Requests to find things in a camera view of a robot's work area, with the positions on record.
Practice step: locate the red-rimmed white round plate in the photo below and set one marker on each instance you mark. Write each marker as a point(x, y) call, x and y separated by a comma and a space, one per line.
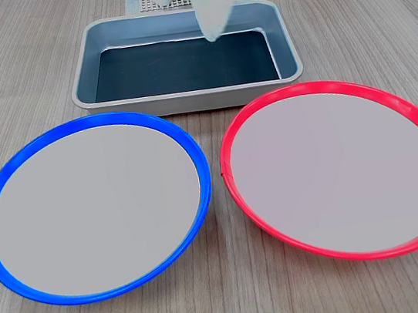
point(340, 173)

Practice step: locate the black mat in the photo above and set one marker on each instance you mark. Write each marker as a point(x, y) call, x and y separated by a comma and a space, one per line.
point(185, 68)

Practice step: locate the steel tray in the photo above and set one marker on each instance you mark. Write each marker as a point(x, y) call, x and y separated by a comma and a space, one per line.
point(193, 100)

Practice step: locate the blue-rimmed white round plate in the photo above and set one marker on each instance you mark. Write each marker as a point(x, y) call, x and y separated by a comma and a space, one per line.
point(95, 207)

